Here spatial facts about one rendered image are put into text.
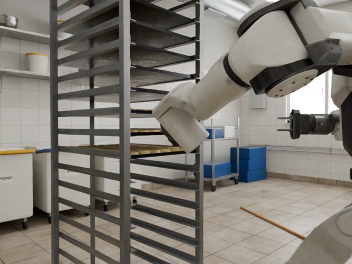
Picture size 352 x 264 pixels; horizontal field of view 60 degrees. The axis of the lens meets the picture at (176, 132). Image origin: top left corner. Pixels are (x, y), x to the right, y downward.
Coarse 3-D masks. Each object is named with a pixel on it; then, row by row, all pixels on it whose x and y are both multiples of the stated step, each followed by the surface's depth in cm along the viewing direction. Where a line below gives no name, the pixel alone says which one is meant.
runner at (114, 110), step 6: (96, 108) 134; (102, 108) 131; (108, 108) 127; (114, 108) 124; (60, 114) 158; (66, 114) 153; (72, 114) 149; (78, 114) 145; (84, 114) 141; (90, 114) 137; (96, 114) 134; (102, 114) 131; (108, 114) 127; (114, 114) 125
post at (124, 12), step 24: (120, 0) 115; (120, 24) 116; (120, 48) 116; (120, 72) 116; (120, 96) 116; (120, 120) 116; (120, 144) 117; (120, 168) 117; (120, 192) 117; (120, 216) 117; (120, 240) 118
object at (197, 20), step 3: (192, 18) 150; (195, 18) 148; (198, 18) 147; (195, 21) 145; (198, 21) 146; (186, 24) 149; (189, 24) 149; (192, 24) 149; (174, 27) 155; (177, 27) 154; (180, 27) 154; (183, 27) 154; (171, 30) 159
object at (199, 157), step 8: (200, 0) 147; (200, 8) 147; (200, 16) 147; (200, 24) 147; (200, 32) 147; (200, 40) 147; (200, 48) 147; (200, 56) 147; (200, 64) 147; (200, 72) 147; (200, 120) 148; (200, 144) 148; (200, 152) 148; (200, 160) 148; (200, 168) 148; (200, 176) 148; (200, 184) 148; (200, 192) 149; (200, 200) 149; (200, 208) 149; (200, 216) 149; (200, 224) 149; (200, 232) 149; (200, 240) 149; (200, 248) 149; (200, 256) 149
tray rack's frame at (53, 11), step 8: (56, 0) 158; (56, 8) 158; (56, 16) 158; (56, 24) 158; (56, 32) 158; (56, 40) 158; (56, 48) 158; (56, 56) 158; (56, 64) 158; (56, 72) 158; (56, 80) 158; (56, 88) 159; (56, 96) 159; (56, 104) 159; (56, 112) 159; (56, 120) 159; (56, 128) 159; (56, 136) 159; (56, 144) 159; (56, 152) 159; (56, 160) 159; (56, 168) 159; (56, 176) 159; (56, 184) 159; (56, 192) 159; (56, 200) 159; (56, 208) 159; (56, 216) 159; (56, 224) 160; (56, 232) 160; (56, 240) 160; (56, 248) 160; (56, 256) 160
